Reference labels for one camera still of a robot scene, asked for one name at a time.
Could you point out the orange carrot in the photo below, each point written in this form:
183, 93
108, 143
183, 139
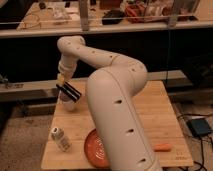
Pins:
162, 147

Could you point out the white plastic bottle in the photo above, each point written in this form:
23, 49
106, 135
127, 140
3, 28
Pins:
62, 141

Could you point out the orange plate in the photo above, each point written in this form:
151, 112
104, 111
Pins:
94, 150

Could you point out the black foot pedal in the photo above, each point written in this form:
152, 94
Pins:
199, 127

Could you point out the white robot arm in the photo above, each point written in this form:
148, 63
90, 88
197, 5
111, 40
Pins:
109, 91

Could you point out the black bag on shelf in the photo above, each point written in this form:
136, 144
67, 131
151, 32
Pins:
112, 17

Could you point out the metal shelf post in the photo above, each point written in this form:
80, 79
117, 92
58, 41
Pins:
83, 9

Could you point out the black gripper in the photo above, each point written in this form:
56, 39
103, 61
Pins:
70, 91

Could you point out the white ceramic cup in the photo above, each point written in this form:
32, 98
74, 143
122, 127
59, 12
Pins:
67, 102

